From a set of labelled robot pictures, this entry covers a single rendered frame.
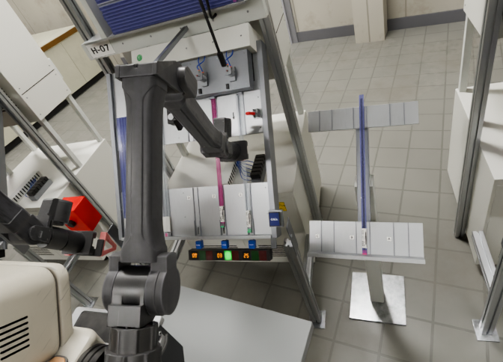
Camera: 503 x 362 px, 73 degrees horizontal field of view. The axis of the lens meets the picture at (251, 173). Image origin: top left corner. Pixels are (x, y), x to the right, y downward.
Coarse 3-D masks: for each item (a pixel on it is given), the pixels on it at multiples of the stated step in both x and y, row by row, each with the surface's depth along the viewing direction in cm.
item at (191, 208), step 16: (176, 192) 137; (192, 192) 134; (208, 192) 132; (224, 192) 130; (240, 192) 127; (256, 192) 125; (176, 208) 137; (192, 208) 134; (208, 208) 132; (224, 208) 130; (240, 208) 127; (256, 208) 125; (176, 224) 137; (192, 224) 134; (208, 224) 132; (240, 224) 128; (256, 224) 125
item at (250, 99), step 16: (256, 64) 124; (112, 80) 146; (256, 80) 124; (224, 96) 129; (240, 96) 126; (256, 96) 124; (208, 112) 131; (224, 112) 129; (176, 128) 136; (256, 128) 125
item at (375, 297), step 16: (368, 272) 150; (352, 288) 174; (368, 288) 172; (384, 288) 169; (400, 288) 167; (352, 304) 168; (368, 304) 166; (384, 304) 164; (400, 304) 161; (368, 320) 160; (384, 320) 158; (400, 320) 156
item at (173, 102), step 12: (180, 72) 63; (180, 84) 64; (192, 84) 67; (168, 96) 69; (180, 96) 68; (192, 96) 68; (168, 108) 72; (180, 108) 72; (192, 108) 75; (180, 120) 78; (192, 120) 78; (204, 120) 83; (192, 132) 84; (204, 132) 85; (216, 132) 93; (204, 144) 92; (216, 144) 93; (204, 156) 101; (216, 156) 101
